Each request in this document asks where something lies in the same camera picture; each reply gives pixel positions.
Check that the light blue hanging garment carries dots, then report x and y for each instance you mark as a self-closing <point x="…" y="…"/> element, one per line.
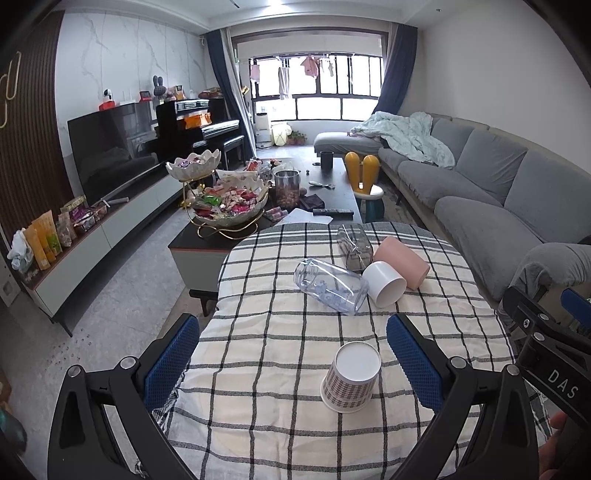
<point x="284" y="83"/>

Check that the clear plastic cup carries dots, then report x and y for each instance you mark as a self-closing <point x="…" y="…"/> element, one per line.
<point x="330" y="286"/>

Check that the black piano bench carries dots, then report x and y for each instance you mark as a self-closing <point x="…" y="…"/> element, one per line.
<point x="233" y="145"/>

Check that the small pink hanging garment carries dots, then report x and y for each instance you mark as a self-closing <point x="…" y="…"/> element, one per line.
<point x="255" y="74"/>

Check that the pale green bin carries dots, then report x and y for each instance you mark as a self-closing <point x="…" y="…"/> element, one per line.
<point x="280" y="134"/>

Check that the smoky clear glass cup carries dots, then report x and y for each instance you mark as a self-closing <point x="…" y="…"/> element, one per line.
<point x="355" y="247"/>

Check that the black remote control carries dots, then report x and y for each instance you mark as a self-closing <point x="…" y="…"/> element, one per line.
<point x="333" y="213"/>

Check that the black white checked tablecloth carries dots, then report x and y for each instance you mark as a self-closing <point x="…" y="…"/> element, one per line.
<point x="277" y="369"/>

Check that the dark cloth pouch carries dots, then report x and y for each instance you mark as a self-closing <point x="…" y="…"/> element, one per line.
<point x="313" y="201"/>

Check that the pink candy rolls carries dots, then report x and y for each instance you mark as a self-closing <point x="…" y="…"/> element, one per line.
<point x="276" y="213"/>

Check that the white security camera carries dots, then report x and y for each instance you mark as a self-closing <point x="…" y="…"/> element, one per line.
<point x="109" y="94"/>

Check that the grey bunny figure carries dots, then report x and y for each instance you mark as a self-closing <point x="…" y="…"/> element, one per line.
<point x="159" y="87"/>

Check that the metal spoon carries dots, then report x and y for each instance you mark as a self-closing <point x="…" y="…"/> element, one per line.
<point x="321" y="184"/>

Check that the orange bag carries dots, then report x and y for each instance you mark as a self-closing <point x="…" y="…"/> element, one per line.
<point x="197" y="121"/>

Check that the blue curtain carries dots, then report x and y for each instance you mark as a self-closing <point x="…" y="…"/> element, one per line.
<point x="397" y="69"/>
<point x="221" y="83"/>

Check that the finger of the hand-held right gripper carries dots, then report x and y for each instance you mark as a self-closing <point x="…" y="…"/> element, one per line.
<point x="575" y="301"/>
<point x="526" y="309"/>

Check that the black television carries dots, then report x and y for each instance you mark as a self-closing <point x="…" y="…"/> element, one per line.
<point x="115" y="147"/>

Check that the white television stand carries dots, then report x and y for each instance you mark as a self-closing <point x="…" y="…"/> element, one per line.
<point x="92" y="249"/>

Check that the pink cup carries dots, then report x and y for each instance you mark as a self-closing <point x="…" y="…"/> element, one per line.
<point x="399" y="263"/>

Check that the person's right hand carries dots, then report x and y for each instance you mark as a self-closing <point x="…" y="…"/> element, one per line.
<point x="559" y="445"/>

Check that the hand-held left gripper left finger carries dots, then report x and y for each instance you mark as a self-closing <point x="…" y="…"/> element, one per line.
<point x="170" y="365"/>

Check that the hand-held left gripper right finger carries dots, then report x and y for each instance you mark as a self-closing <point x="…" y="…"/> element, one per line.
<point x="414" y="365"/>

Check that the black upright piano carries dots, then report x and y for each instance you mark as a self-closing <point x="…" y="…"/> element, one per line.
<point x="184" y="138"/>

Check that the black cup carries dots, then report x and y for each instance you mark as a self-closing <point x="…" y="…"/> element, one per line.
<point x="327" y="160"/>

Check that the light teal blanket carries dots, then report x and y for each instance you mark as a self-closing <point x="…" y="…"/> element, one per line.
<point x="411" y="134"/>

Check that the row of snack packets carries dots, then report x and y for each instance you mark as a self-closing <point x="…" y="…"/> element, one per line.
<point x="51" y="235"/>

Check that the two tier candy bowl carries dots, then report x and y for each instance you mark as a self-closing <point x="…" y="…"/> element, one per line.
<point x="231" y="203"/>

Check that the white plastic bag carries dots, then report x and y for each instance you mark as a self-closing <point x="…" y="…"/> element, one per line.
<point x="19" y="251"/>

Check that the glass jar of nuts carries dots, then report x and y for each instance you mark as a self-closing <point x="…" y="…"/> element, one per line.
<point x="287" y="189"/>

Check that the yellow bunny ear stool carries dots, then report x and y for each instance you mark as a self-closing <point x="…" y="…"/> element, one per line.
<point x="367" y="177"/>

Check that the dark coffee table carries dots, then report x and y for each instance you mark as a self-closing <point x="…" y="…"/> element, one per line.
<point x="337" y="194"/>

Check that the white air purifier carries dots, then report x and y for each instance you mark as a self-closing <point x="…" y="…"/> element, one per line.
<point x="263" y="129"/>

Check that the grey sofa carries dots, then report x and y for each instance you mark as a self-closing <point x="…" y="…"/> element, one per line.
<point x="471" y="184"/>

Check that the white paper sheet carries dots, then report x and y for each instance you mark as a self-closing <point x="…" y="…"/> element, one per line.
<point x="302" y="217"/>

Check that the patterned paper cup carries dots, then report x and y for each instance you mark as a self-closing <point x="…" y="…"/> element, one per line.
<point x="352" y="378"/>

